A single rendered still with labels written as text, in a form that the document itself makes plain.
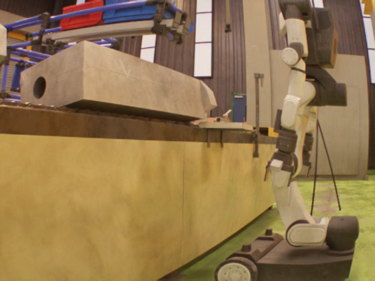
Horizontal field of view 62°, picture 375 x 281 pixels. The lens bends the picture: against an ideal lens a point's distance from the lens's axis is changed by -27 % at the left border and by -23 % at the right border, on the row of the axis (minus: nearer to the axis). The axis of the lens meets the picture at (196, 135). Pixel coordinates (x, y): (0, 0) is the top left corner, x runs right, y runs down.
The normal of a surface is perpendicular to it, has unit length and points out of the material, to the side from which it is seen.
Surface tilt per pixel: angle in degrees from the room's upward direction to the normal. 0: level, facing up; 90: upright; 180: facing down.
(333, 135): 90
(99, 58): 80
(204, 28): 90
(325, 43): 90
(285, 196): 115
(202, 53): 90
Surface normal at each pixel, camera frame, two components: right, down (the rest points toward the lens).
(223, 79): -0.37, -0.03
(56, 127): 0.93, 0.02
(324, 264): -0.13, -0.02
